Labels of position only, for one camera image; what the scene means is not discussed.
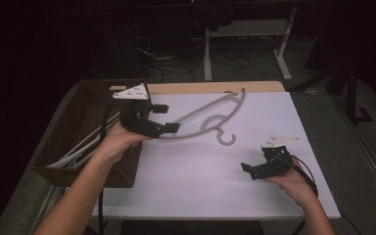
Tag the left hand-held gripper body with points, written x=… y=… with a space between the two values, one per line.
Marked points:
x=137 y=122

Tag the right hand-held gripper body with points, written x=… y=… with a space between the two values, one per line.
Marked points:
x=277 y=163

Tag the brown woven basket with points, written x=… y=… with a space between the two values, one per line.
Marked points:
x=78 y=111

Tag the person's left hand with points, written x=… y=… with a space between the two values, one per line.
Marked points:
x=117 y=143

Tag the person's right hand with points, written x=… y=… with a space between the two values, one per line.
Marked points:
x=298 y=186

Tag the white table mat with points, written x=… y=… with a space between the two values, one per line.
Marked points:
x=209 y=182

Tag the dark metal stand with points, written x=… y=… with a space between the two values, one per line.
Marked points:
x=351 y=98

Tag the dark cloth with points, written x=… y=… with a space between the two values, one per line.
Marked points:
x=213 y=14

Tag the white metal desk frame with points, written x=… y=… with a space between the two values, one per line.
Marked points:
x=251 y=27

